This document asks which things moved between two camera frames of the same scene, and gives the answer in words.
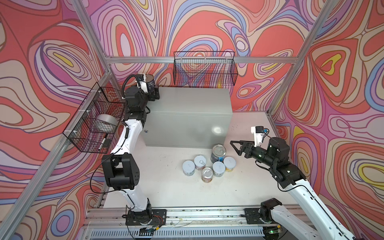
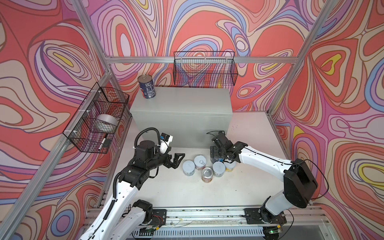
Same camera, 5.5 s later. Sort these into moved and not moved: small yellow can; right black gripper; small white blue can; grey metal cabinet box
Moved: right black gripper
Not moved: small white blue can; grey metal cabinet box; small yellow can
